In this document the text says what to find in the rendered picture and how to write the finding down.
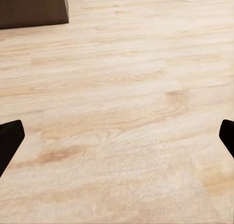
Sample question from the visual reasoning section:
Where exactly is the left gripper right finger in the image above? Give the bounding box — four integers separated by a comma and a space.
219, 120, 234, 158

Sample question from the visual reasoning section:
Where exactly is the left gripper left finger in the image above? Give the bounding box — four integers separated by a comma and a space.
0, 120, 25, 178

